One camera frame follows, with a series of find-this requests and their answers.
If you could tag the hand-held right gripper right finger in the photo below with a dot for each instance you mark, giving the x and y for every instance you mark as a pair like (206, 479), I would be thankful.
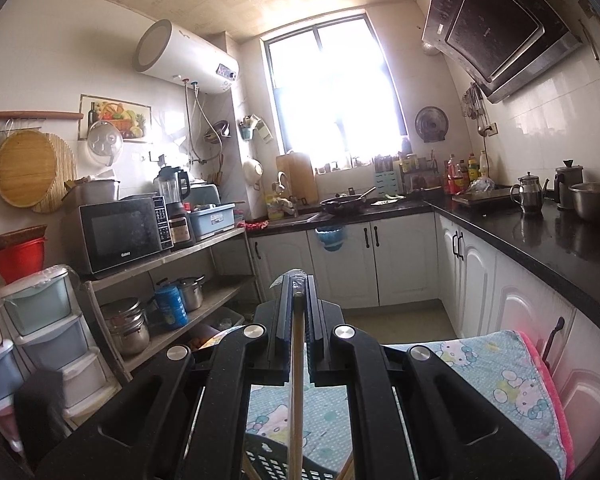
(320, 340)

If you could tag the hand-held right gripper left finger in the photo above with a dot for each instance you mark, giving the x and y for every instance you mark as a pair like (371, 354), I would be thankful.
(282, 330)

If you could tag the bamboo chopstick pair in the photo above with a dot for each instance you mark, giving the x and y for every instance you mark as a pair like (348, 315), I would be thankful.
(296, 410)

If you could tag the green plastic utensil basket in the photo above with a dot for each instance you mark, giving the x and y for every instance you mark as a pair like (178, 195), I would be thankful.
(270, 462)

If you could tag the small hanging utensils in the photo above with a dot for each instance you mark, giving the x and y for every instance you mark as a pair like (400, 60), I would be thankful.
(472, 105)

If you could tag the small steel pot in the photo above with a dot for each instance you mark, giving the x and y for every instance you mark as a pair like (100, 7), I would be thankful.
(191, 294)

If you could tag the blue hanging bag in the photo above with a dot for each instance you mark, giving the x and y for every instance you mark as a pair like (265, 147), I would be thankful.
(331, 240)

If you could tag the metal shelf rack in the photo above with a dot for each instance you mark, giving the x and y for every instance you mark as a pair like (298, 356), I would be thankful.
(205, 250)

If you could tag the blue tin can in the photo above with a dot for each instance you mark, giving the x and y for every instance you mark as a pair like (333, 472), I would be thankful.
(171, 307)

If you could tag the blue grey dish bin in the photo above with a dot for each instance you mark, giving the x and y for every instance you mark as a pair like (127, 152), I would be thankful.
(212, 222)

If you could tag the steel faucet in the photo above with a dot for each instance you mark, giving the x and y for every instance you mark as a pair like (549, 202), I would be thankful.
(286, 195)

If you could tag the black frying pan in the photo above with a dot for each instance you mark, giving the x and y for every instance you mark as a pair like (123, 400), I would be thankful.
(342, 205)

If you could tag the wooden cutting board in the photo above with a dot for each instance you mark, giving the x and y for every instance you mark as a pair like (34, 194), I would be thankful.
(297, 177)

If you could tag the grey kitchen appliance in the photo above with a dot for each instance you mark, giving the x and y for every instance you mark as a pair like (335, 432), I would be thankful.
(205, 194)

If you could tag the stacked steel pots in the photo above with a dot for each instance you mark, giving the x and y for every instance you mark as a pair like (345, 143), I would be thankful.
(125, 325)

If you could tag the white hanging colander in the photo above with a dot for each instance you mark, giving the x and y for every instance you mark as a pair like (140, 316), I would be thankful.
(252, 172)

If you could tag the blender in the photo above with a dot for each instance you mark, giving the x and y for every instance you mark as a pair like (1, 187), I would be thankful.
(172, 190)

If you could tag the black microwave oven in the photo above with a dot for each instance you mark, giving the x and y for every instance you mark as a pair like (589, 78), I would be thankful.
(125, 235)

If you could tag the black dish rack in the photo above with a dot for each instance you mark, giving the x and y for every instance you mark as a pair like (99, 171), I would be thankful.
(420, 180)

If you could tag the cartoon cat printed tablecloth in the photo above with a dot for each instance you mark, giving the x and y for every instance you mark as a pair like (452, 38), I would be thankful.
(505, 385)

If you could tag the hanging steel bowl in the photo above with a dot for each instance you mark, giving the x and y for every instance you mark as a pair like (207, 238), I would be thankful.
(216, 132)

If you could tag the metal counter tray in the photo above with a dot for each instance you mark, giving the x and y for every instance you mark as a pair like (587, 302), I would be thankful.
(480, 200)

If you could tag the group of condiment bottles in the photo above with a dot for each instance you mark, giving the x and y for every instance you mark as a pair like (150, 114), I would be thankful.
(467, 172)

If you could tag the pastel plastic drawer unit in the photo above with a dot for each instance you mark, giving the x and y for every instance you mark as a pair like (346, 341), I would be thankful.
(50, 320)

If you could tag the steel container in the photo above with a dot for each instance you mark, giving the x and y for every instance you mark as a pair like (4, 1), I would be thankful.
(92, 195)

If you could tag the kitchen window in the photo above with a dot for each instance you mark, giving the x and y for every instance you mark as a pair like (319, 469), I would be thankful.
(330, 100)

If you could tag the black countertop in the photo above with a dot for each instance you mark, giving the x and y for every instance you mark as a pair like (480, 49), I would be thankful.
(540, 240)

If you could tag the pink blanket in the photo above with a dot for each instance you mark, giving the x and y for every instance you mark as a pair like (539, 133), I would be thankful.
(555, 400)

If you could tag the dark cloth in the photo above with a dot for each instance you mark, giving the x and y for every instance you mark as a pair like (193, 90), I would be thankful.
(40, 400)

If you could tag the steel kettle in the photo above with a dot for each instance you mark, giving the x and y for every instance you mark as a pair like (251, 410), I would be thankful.
(529, 197)

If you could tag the white plastic food cover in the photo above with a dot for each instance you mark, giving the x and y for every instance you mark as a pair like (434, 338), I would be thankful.
(105, 142)

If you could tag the round straw mat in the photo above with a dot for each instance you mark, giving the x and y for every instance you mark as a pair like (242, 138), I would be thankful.
(65, 180)

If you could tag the red plastic bucket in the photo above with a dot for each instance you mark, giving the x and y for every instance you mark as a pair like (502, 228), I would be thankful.
(20, 262)

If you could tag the brown woven basket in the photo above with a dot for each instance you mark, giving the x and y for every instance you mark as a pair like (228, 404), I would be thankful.
(17, 236)

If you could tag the white water heater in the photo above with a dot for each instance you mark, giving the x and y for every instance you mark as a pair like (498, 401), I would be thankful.
(180, 55)

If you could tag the round bamboo tray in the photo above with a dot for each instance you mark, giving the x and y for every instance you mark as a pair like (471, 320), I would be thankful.
(22, 170)

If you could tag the wooden rolling pin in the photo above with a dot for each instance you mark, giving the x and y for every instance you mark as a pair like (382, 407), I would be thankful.
(30, 116)

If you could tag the black range hood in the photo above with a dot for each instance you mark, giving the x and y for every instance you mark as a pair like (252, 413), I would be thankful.
(495, 30)

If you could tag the wall utensil caddy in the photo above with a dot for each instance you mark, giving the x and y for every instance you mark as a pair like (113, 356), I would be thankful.
(252, 129)

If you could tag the small wall fan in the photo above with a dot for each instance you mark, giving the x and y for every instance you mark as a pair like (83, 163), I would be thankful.
(431, 124)

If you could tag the fruit wall picture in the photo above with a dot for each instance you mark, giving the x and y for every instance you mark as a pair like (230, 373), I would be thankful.
(115, 117)

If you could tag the wall power outlet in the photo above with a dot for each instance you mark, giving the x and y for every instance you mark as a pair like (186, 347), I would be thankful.
(490, 129)

